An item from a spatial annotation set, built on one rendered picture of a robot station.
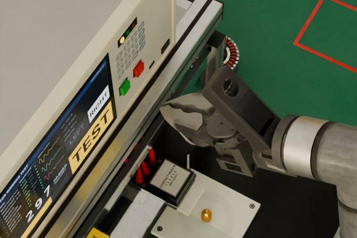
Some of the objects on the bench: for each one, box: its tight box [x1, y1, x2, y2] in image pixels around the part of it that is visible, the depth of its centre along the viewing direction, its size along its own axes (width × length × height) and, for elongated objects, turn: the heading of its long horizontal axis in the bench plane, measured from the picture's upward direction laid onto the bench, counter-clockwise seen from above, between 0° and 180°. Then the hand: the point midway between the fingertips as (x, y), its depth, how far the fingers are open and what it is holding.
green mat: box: [175, 0, 357, 126], centre depth 175 cm, size 94×61×1 cm, turn 60°
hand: (166, 105), depth 108 cm, fingers closed
